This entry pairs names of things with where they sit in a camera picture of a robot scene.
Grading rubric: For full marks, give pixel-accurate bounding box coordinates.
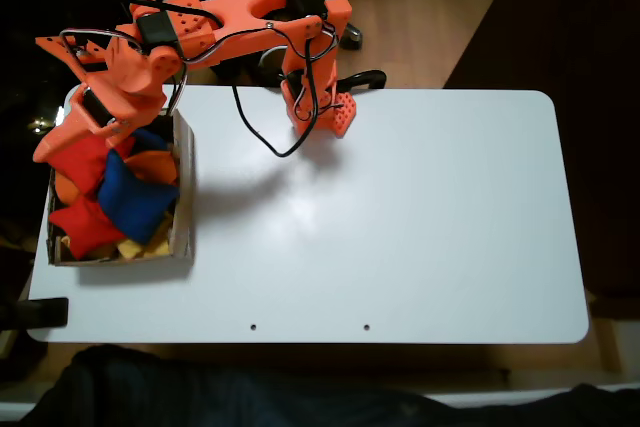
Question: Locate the red bean bag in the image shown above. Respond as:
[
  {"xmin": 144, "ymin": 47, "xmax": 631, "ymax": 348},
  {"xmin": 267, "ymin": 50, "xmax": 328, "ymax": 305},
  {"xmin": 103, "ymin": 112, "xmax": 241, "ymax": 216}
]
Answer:
[
  {"xmin": 45, "ymin": 132, "xmax": 137, "ymax": 198},
  {"xmin": 48, "ymin": 194, "xmax": 126, "ymax": 261}
]

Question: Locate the large blue bean bag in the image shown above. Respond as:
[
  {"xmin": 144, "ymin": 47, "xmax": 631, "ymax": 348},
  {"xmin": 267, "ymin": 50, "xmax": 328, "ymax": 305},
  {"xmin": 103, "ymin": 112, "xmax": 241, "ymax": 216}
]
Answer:
[{"xmin": 95, "ymin": 149, "xmax": 180, "ymax": 247}]

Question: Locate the brown cardboard box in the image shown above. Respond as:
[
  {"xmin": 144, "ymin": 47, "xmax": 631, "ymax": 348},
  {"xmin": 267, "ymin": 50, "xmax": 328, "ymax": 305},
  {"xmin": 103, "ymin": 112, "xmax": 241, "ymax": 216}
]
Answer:
[{"xmin": 46, "ymin": 107, "xmax": 196, "ymax": 268}]

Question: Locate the yellow bean bag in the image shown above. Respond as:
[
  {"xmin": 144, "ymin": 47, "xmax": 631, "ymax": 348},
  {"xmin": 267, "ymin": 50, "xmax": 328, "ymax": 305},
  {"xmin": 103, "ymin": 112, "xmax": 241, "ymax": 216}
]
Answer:
[{"xmin": 115, "ymin": 214, "xmax": 174, "ymax": 261}]

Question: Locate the black table clamp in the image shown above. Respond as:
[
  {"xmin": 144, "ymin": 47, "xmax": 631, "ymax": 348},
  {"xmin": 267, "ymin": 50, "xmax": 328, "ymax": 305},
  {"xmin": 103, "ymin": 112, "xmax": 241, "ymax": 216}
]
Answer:
[{"xmin": 0, "ymin": 296, "xmax": 70, "ymax": 332}]

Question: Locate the person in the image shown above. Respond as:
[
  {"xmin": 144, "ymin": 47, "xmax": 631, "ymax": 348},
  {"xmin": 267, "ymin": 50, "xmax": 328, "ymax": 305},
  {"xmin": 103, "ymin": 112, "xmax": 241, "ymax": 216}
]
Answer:
[{"xmin": 19, "ymin": 344, "xmax": 640, "ymax": 427}]

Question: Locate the orange camera mount plate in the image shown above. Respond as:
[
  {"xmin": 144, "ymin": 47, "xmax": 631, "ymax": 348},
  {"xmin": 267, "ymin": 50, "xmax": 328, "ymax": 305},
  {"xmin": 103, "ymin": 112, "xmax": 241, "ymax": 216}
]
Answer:
[{"xmin": 34, "ymin": 29, "xmax": 126, "ymax": 83}]

